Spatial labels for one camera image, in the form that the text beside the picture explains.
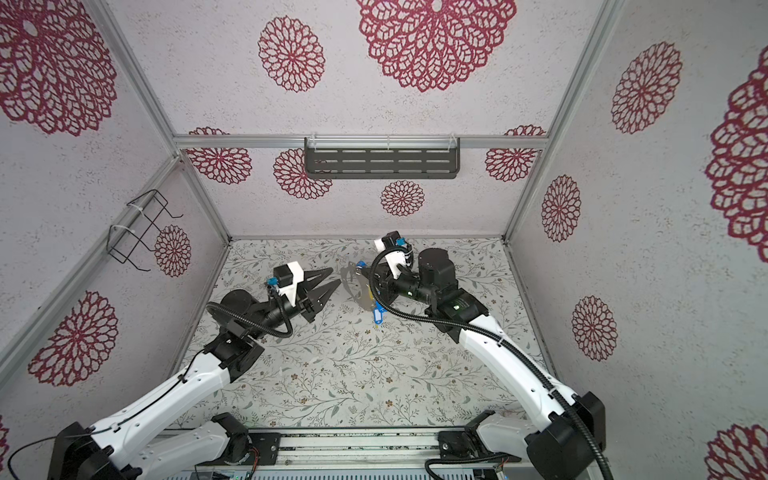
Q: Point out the dark grey wall shelf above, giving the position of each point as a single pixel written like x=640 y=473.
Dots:
x=387 y=159

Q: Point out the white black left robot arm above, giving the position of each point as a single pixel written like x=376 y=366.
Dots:
x=125 y=444

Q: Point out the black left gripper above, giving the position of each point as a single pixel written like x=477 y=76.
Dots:
x=310 y=300

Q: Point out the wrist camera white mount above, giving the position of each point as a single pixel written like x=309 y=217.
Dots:
x=398 y=260
x=285 y=280

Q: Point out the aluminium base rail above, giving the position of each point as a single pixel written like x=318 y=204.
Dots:
x=357 y=453

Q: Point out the black wire wall rack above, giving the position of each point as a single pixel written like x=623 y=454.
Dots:
x=125 y=239

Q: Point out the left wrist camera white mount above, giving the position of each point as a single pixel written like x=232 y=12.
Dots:
x=285 y=280

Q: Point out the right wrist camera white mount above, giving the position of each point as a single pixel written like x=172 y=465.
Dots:
x=398 y=260

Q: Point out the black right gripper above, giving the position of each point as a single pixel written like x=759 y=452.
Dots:
x=389 y=285

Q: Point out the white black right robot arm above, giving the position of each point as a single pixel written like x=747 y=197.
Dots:
x=565 y=432

